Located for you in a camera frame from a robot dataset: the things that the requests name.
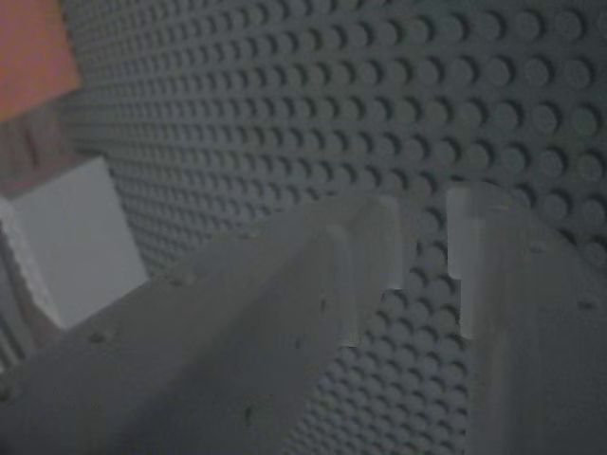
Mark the white block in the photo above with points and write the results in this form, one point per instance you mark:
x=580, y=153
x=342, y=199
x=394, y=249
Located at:
x=76, y=237

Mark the grey studded baseplate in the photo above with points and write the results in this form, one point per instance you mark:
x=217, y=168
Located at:
x=303, y=95

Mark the orange flat sheet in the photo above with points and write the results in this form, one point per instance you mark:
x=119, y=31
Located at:
x=33, y=52

